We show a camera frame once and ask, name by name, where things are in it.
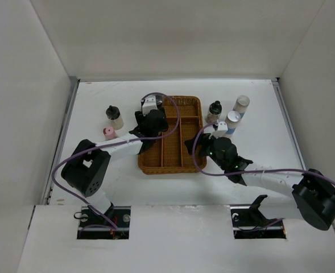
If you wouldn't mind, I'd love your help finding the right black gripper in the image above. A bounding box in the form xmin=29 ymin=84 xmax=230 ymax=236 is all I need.
xmin=184 ymin=131 xmax=228 ymax=171

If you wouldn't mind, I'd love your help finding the black-knob beige spice jar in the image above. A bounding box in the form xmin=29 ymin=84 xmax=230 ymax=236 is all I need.
xmin=106 ymin=105 xmax=124 ymax=130

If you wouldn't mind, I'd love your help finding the black-knob brown spice jar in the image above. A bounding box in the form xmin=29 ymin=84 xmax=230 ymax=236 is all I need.
xmin=205 ymin=101 xmax=222 ymax=123

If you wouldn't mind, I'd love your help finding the pink-lid spice bottle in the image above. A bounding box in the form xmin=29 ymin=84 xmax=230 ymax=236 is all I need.
xmin=103 ymin=126 xmax=117 ymax=141

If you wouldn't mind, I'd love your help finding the blue-label silver-lid seasoning bottle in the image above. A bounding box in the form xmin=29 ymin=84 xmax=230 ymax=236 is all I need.
xmin=224 ymin=110 xmax=241 ymax=138

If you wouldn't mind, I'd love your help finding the tall silver-lid seasoning bottle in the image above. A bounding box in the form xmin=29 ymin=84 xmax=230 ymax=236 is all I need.
xmin=233 ymin=95 xmax=250 ymax=119

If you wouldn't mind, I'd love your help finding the black-lid white spice jar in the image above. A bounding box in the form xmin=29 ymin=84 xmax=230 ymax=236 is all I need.
xmin=155 ymin=95 xmax=164 ymax=108

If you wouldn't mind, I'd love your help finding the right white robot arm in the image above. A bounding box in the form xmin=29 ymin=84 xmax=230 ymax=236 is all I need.
xmin=184 ymin=134 xmax=335 ymax=231

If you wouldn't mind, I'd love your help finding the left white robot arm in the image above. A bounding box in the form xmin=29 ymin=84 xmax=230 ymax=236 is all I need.
xmin=61 ymin=107 xmax=168 ymax=227

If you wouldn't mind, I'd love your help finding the brown wicker organizer basket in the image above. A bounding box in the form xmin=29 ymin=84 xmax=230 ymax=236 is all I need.
xmin=138 ymin=96 xmax=203 ymax=175

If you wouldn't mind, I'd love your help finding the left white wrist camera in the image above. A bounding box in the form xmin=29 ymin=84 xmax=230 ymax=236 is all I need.
xmin=141 ymin=95 xmax=158 ymax=116

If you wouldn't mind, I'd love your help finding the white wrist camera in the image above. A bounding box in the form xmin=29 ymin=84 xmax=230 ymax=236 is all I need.
xmin=212 ymin=121 xmax=228 ymax=138
xmin=141 ymin=95 xmax=158 ymax=116

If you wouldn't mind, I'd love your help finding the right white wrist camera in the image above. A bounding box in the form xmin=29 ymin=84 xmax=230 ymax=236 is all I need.
xmin=212 ymin=121 xmax=228 ymax=138

